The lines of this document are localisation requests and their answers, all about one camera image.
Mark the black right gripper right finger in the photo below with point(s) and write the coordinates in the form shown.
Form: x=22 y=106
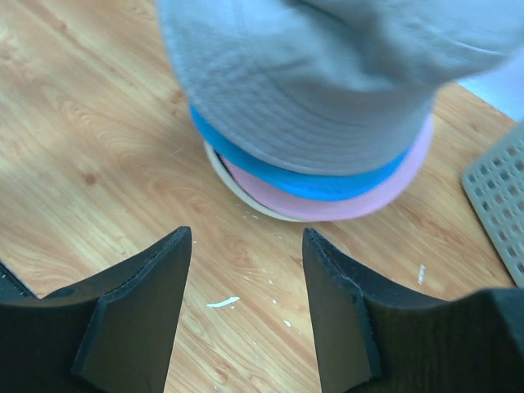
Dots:
x=375 y=335

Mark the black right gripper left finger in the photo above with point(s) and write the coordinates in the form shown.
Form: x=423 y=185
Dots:
x=111 y=332

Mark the blue hat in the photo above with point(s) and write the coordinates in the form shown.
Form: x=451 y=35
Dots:
x=308 y=186

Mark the pink bucket hat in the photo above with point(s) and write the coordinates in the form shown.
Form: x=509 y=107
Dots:
x=353 y=208

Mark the beige bucket hat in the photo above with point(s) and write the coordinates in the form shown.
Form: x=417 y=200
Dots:
x=229 y=181

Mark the grey hat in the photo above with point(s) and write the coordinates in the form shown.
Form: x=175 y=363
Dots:
x=329 y=87

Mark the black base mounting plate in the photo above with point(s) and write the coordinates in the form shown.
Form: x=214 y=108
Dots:
x=11 y=287

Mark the grey plastic basket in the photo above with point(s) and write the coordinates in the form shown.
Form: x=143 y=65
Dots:
x=493 y=184

